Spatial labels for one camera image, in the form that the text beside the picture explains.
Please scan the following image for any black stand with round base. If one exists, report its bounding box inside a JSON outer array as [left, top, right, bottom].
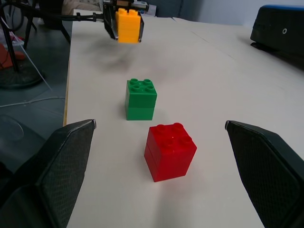
[[0, 0, 46, 90]]

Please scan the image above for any white floor cable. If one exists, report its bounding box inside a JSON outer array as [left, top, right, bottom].
[[0, 95, 66, 108]]

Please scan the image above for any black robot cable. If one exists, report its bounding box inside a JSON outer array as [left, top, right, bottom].
[[30, 12, 105, 23]]

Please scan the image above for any green building block cube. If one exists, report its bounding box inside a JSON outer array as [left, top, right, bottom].
[[125, 78, 158, 121]]

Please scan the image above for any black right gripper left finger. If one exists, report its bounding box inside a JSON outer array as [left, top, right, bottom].
[[0, 119, 97, 228]]

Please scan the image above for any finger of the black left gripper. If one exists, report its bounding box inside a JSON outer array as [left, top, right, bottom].
[[103, 5, 119, 40], [137, 15, 145, 43]]

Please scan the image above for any red building block cube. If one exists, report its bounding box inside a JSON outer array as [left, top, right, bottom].
[[143, 123, 198, 183]]

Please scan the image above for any black box-shaped device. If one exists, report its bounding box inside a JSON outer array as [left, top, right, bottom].
[[249, 4, 304, 70]]

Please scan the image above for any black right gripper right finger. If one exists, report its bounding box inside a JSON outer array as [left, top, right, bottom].
[[224, 120, 304, 228]]

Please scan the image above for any red object on floor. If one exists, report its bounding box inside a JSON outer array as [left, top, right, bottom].
[[0, 43, 25, 70]]

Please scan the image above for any yellow building block cube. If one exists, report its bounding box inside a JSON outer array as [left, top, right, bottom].
[[115, 8, 141, 44]]

